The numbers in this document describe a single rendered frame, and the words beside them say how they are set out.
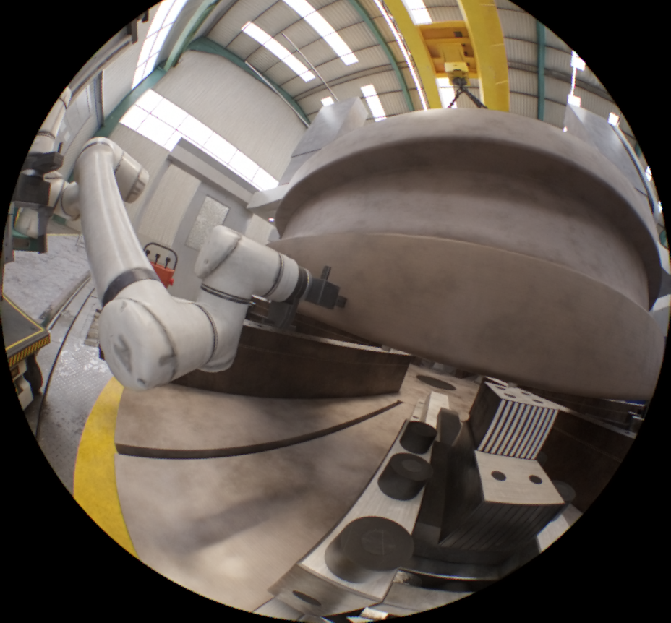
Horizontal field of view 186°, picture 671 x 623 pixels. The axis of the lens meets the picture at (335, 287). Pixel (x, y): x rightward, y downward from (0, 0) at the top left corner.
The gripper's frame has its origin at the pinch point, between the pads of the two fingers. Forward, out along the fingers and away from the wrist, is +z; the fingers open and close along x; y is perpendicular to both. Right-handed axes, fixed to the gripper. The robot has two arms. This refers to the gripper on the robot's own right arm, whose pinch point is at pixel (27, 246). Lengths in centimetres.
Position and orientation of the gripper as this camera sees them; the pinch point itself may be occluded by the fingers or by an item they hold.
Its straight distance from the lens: 59.7
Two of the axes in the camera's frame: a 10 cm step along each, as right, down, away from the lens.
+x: 6.2, 2.4, -7.5
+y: -7.8, 1.1, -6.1
